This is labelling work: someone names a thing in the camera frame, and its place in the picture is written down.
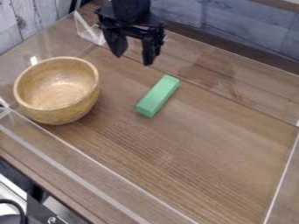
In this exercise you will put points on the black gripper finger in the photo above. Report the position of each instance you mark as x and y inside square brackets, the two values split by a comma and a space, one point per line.
[152, 41]
[116, 39]

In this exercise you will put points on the clear acrylic corner bracket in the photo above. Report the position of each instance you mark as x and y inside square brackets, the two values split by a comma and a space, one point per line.
[88, 32]

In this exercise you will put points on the black metal table bracket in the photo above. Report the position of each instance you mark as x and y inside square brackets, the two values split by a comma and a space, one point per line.
[38, 214]

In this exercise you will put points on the clear acrylic enclosure wall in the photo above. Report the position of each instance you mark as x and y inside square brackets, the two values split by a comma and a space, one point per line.
[213, 160]

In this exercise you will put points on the wooden bowl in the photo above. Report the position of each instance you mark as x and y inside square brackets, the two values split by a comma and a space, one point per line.
[57, 90]

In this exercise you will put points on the green rectangular block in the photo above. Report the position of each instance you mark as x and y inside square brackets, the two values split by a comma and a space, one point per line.
[157, 96]

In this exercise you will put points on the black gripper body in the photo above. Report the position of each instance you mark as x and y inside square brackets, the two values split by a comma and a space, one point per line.
[126, 18]

